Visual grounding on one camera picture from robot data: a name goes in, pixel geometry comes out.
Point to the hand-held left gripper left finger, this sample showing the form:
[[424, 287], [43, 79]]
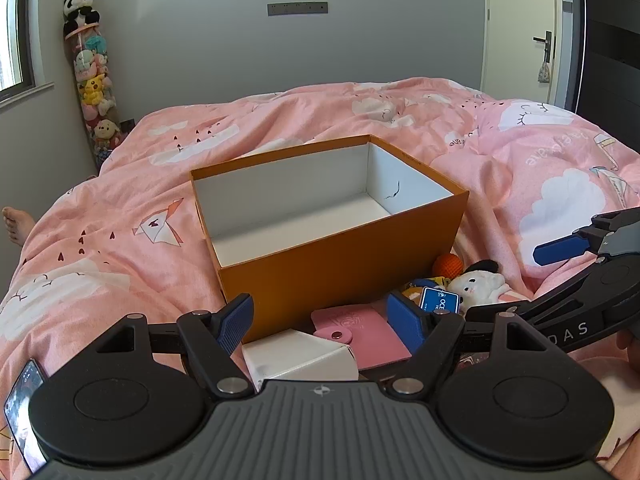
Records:
[[234, 324]]

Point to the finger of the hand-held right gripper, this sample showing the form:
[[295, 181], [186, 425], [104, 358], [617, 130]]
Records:
[[545, 312], [560, 250]]

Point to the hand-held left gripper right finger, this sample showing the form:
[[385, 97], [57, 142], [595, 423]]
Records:
[[404, 321]]

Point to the pink card wallet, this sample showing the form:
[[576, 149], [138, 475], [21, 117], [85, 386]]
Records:
[[360, 335]]

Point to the small white box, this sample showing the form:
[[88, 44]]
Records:
[[295, 360]]

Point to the orange cardboard box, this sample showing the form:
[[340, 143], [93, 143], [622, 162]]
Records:
[[350, 255]]

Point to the blue tag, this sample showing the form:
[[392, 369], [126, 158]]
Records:
[[441, 301]]

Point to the orange crocheted ball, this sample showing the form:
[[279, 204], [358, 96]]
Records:
[[446, 266]]

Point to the white striped plush toy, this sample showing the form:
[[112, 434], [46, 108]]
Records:
[[475, 285]]

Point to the small hanging pouch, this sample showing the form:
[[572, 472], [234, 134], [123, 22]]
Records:
[[544, 72]]

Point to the dark wardrobe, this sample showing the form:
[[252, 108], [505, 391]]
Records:
[[610, 60]]

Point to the pink printed blanket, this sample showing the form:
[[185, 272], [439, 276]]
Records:
[[300, 120]]

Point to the smartphone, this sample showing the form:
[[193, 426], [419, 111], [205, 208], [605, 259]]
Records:
[[22, 405]]

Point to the white door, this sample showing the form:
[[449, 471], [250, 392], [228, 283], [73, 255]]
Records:
[[515, 20]]

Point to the person's foot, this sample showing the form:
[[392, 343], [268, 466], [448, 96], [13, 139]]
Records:
[[17, 225]]

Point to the clear plush toy storage tube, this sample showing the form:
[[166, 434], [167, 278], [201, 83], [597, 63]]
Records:
[[95, 90]]

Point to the panda plush toy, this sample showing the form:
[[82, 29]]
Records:
[[80, 10]]

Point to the window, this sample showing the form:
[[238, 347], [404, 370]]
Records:
[[10, 35]]

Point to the grey wall socket strip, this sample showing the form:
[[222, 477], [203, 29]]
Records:
[[298, 8]]

